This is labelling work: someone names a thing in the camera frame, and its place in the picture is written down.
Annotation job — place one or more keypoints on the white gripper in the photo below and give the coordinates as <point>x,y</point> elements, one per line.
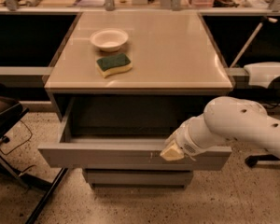
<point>185,139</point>

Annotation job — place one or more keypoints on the grey top drawer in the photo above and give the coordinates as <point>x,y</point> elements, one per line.
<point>122,132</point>

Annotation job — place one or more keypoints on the grey drawer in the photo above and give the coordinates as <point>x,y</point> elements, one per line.
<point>137,177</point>
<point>122,132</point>

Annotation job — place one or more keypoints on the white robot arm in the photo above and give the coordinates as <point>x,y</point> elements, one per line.
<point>224,118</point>

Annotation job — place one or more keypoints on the white robot base shell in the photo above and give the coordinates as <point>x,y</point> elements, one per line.
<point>262,74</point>

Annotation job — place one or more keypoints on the grey bottom drawer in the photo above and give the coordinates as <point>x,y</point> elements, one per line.
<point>137,177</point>

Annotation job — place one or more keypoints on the grey drawer cabinet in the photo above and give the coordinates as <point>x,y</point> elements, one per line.
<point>171,53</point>

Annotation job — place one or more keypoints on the black office chair base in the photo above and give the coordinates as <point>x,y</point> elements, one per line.
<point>253,160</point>

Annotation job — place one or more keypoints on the green and yellow sponge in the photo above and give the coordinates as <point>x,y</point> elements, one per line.
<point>114,64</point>

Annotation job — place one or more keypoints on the white paper bowl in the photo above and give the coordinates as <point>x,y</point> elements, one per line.
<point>109,40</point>

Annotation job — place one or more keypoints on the black chair left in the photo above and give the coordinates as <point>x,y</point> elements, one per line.
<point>23,196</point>

